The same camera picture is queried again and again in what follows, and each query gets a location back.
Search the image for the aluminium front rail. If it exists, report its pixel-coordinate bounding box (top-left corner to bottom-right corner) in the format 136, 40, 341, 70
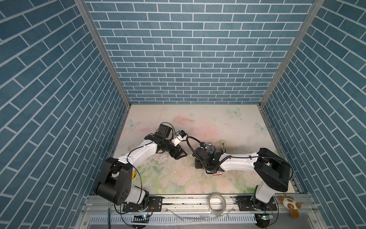
75, 193, 326, 229

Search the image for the plush toy animal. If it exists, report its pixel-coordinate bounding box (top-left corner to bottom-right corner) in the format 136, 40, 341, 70
279, 195, 302, 219

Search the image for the clear tape roll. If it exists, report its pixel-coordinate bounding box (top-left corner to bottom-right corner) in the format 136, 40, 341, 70
207, 193, 227, 217

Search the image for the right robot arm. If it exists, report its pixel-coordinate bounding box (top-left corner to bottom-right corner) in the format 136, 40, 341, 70
193, 148, 292, 204

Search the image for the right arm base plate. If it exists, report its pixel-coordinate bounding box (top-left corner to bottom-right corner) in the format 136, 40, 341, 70
234, 195, 278, 212

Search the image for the olive grey stapler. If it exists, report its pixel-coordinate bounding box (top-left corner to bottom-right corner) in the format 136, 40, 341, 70
221, 141, 226, 154

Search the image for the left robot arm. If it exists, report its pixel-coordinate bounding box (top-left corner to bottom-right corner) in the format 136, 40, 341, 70
94, 123, 187, 209

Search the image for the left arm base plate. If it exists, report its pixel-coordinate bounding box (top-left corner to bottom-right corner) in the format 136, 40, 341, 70
123, 196, 163, 213

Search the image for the red staples box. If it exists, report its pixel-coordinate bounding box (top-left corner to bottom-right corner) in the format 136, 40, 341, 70
213, 171, 223, 176

